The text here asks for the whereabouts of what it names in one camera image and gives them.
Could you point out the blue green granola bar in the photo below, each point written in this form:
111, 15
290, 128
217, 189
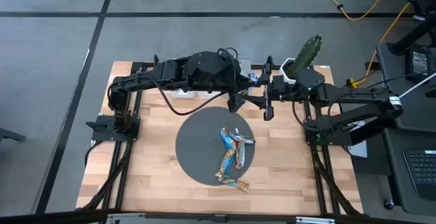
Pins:
252, 78
242, 137

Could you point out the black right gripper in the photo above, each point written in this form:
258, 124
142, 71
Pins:
282, 88

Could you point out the white plastic bin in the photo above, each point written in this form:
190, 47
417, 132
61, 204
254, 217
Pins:
184, 94
246, 66

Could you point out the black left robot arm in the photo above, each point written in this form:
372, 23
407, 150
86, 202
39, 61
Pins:
143, 81

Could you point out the black power brick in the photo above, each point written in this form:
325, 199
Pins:
418, 62

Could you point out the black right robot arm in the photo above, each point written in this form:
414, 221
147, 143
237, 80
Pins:
357, 98

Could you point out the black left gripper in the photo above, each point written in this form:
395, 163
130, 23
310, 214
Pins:
221, 71

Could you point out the black aluminium table frame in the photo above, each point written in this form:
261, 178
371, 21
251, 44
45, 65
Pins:
320, 183

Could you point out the white plant pot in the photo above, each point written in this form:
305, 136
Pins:
284, 68

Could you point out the green brown granola bar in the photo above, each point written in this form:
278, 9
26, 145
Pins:
235, 183

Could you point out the blue Chewy granola bar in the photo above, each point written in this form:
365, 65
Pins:
227, 162

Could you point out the black frame bracket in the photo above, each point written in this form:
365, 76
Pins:
156, 59
269, 61

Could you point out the black keyboard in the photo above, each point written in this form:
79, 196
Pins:
422, 173

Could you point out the round dark grey plate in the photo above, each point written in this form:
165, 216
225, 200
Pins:
197, 149

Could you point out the black desk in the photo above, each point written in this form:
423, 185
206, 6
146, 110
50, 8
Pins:
412, 122

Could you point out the blue red granola bar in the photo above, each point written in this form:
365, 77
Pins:
227, 140

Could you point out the green cactus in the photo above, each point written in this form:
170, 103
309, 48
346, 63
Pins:
306, 53

